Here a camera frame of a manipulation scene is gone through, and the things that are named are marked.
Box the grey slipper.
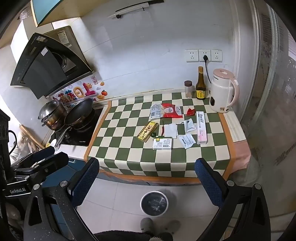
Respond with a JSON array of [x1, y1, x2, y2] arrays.
[[140, 217, 154, 232]]

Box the white wall socket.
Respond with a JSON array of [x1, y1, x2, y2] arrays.
[[211, 49, 223, 62], [185, 49, 199, 63], [199, 49, 211, 62]]

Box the metal bar handle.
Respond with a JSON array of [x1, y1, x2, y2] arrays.
[[108, 0, 165, 19]]

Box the white printed plastic packet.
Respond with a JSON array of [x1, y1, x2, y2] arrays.
[[150, 103, 162, 120]]

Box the dark cooking pot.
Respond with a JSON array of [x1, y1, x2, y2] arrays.
[[69, 109, 97, 133]]

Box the white pink long box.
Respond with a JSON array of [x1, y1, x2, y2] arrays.
[[196, 111, 207, 145]]

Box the teal wall cabinet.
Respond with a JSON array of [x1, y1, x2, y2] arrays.
[[31, 0, 112, 26]]

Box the black stove top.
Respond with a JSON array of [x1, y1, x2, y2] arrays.
[[49, 108, 105, 147]]

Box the yellow flat box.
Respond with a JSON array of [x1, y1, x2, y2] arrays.
[[137, 121, 159, 142]]

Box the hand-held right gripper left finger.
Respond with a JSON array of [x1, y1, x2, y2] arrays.
[[23, 158, 100, 241]]

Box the white round trash bin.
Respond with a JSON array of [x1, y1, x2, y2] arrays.
[[140, 191, 169, 217]]

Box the white pink electric kettle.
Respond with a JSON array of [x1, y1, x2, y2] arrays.
[[209, 68, 240, 113]]

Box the black frying pan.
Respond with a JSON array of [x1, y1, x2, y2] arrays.
[[54, 98, 94, 149]]

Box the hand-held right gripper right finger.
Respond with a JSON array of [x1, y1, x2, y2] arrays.
[[195, 158, 271, 241]]

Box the green checkered table mat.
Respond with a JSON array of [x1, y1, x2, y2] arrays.
[[84, 91, 237, 185]]

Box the white tissue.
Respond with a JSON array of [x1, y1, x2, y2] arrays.
[[164, 123, 178, 139]]

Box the dark glass sauce bottle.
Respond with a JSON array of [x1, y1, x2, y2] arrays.
[[195, 66, 206, 100]]

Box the black power plug cable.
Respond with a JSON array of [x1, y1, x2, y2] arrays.
[[203, 55, 213, 85]]

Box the wooden rolling pin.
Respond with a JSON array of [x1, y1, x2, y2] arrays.
[[18, 124, 46, 150]]

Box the white sachet with text print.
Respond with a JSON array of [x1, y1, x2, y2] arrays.
[[179, 134, 195, 149]]

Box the steel pot with lid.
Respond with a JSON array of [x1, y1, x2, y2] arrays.
[[38, 99, 68, 131]]

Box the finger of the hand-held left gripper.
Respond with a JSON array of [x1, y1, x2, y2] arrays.
[[14, 152, 69, 184], [10, 146, 55, 168]]

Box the glass spice jar brown lid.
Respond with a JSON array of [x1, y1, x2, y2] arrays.
[[184, 80, 193, 99]]

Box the white sachet with dark print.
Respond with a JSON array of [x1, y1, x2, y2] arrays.
[[184, 118, 197, 133]]

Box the black range hood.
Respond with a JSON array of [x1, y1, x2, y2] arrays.
[[10, 25, 96, 100]]

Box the white green medicine box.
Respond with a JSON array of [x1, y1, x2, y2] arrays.
[[153, 137, 173, 150]]

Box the red snack packet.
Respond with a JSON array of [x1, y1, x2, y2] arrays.
[[161, 103, 183, 119]]

